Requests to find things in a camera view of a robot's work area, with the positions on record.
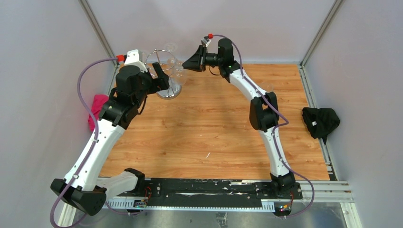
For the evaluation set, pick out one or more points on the clear wine glass far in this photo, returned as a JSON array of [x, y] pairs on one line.
[[143, 56]]

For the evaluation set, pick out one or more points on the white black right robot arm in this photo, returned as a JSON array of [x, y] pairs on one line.
[[263, 111]]

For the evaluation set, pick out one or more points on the patterned clear wine glass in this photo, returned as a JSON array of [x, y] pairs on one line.
[[268, 87]]

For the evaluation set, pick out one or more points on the aluminium corner frame post right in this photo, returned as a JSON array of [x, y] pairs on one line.
[[323, 28]]

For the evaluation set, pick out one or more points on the black cloth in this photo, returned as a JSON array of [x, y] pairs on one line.
[[320, 122]]

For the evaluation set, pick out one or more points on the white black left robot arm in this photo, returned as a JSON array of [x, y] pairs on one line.
[[80, 187]]

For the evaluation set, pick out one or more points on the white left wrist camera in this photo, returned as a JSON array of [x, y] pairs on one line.
[[135, 58]]

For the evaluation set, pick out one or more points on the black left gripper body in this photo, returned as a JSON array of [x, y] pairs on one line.
[[151, 85]]

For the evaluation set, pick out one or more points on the clear wine glass front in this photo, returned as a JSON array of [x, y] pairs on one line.
[[180, 74]]

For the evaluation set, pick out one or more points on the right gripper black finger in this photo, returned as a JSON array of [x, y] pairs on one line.
[[191, 65], [194, 59]]

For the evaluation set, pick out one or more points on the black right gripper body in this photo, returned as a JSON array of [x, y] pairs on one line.
[[205, 60]]

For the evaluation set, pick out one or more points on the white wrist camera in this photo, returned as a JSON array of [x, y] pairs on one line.
[[135, 58], [206, 40]]

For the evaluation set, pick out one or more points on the aluminium corner frame post left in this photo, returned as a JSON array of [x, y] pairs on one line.
[[96, 27]]

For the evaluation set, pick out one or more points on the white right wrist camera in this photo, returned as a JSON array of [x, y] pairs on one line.
[[206, 40]]

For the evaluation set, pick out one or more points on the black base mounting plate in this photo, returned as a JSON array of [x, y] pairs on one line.
[[213, 193]]

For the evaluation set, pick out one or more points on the clear wine glass back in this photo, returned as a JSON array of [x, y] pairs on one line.
[[170, 48]]

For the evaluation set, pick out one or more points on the pink cloth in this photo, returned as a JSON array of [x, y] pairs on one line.
[[98, 102]]

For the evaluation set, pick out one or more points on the aluminium corner frame post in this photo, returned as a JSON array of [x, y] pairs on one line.
[[96, 27], [323, 28]]

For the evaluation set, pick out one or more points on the chrome wine glass rack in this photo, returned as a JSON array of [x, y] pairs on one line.
[[161, 56]]

